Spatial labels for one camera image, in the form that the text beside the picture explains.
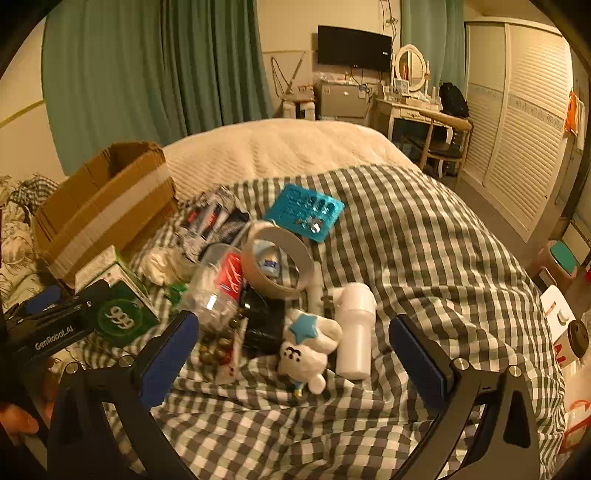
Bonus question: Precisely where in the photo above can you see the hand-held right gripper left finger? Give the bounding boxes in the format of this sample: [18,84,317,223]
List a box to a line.
[46,310,200,480]

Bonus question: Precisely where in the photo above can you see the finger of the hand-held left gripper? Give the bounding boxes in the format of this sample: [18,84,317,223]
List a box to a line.
[25,285,64,317]
[74,281,114,308]

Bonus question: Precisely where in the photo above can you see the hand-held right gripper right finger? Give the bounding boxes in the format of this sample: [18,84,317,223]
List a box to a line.
[389,315,543,480]

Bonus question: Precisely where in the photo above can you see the green medicine box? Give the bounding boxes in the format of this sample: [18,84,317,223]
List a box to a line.
[75,246,160,347]

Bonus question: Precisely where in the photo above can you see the brown cardboard box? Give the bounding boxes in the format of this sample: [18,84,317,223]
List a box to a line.
[31,141,178,289]

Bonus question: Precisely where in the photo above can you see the person's left hand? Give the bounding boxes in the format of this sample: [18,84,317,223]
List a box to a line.
[0,362,58,437]

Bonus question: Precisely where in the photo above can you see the white plastic bottle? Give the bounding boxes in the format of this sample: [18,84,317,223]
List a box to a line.
[333,282,377,380]

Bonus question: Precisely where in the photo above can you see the leaf print bedding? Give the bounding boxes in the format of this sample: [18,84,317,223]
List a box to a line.
[0,174,61,315]

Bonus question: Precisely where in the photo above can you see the clear bottle with red label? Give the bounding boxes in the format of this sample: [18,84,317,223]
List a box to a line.
[180,244,250,333]

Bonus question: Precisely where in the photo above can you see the black case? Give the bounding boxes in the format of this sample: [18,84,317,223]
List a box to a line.
[240,288,289,356]

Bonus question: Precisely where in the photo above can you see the grey white checked blanket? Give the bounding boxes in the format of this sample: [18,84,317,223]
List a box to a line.
[46,164,568,480]

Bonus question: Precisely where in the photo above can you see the white plush toy blue star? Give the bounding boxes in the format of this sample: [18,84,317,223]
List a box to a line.
[277,308,343,395]

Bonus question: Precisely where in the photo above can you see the beige tape roll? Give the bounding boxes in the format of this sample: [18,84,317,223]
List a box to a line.
[242,220,315,296]

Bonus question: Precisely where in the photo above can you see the black white printed packet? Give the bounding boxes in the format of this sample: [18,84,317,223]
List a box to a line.
[178,187,250,259]

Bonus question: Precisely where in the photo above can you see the white appliance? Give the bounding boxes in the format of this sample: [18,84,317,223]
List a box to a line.
[539,285,578,330]

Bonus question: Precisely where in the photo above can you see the paper cup with dark lid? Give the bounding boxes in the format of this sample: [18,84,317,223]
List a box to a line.
[561,319,591,365]

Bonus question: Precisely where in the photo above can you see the white orange bag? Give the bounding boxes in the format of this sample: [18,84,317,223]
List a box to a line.
[556,360,591,462]

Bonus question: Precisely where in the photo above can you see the bin with teal lid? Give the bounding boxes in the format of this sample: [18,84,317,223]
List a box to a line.
[531,240,579,291]

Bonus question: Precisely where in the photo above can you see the wide green curtain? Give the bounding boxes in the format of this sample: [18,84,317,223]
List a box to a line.
[41,0,275,171]

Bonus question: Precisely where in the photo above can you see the white quilted mattress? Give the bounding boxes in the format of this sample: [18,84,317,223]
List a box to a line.
[161,117,423,204]

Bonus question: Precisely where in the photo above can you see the wooden chair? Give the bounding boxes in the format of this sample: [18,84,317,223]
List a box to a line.
[418,111,474,178]

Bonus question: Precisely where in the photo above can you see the white dressing table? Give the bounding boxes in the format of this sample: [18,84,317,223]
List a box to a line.
[372,95,444,144]

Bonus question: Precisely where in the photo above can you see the black backpack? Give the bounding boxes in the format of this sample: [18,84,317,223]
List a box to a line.
[438,82,470,118]

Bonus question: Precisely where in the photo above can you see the white louvered wardrobe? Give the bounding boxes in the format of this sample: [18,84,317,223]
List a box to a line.
[462,17,575,243]

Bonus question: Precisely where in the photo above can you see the grey cabinet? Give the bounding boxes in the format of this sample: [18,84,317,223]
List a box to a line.
[315,78,370,121]

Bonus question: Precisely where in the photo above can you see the small white stool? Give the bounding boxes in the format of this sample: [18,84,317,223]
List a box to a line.
[283,88,317,121]

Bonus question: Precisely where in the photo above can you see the orange hanging bag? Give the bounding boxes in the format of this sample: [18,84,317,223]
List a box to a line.
[563,90,583,134]

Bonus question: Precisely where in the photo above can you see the oval white vanity mirror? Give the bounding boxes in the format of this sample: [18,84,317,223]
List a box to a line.
[394,45,428,93]

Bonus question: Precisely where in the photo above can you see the black flat television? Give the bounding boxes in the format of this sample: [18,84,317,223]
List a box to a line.
[317,25,393,72]

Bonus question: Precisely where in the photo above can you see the narrow green curtain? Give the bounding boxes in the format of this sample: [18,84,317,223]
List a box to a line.
[401,0,467,86]

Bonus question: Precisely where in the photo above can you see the brass bead bracelet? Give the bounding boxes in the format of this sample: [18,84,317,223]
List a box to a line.
[199,318,250,365]

